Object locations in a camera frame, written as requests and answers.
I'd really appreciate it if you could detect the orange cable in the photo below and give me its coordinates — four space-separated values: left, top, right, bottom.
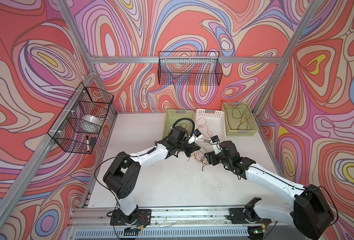
231 103 251 132
196 117 216 140

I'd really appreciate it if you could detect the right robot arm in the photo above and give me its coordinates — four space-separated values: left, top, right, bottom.
205 138 337 240

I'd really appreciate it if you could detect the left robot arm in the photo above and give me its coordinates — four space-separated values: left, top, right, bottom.
103 118 203 217

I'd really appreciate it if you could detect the left green plastic basket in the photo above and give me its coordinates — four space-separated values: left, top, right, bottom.
163 109 196 140

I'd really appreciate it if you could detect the green plastic basket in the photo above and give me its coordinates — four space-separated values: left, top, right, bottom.
163 109 196 140
222 101 259 137

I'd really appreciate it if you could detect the white plastic basket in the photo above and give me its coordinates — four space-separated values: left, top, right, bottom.
195 109 227 147

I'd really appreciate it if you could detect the right green plastic basket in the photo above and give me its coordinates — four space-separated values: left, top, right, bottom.
222 101 259 137

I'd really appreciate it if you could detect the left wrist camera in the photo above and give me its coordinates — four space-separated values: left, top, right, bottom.
188 129 203 145

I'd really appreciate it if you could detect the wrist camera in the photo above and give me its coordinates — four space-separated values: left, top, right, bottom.
209 135 221 155
188 129 203 145

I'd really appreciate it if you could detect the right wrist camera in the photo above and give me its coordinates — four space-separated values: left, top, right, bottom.
209 135 221 155

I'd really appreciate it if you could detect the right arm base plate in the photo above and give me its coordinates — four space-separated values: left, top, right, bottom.
227 208 272 225

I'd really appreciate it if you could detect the black wire basket back wall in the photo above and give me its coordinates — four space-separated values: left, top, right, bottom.
158 50 223 86

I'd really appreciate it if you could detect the black wire basket wall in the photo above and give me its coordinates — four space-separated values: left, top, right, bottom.
47 83 114 154
158 50 223 86

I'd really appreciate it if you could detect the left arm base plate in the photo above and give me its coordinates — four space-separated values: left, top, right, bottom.
107 209 152 227

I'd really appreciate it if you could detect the black marker in wire basket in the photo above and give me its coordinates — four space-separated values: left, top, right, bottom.
86 136 91 153

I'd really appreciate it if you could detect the white bowl in wire basket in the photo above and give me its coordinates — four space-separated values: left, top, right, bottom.
81 115 103 127

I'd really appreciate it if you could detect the black wire basket left wall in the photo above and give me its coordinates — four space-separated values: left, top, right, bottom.
47 83 114 154

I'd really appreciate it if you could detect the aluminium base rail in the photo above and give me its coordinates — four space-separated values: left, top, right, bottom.
68 205 278 227

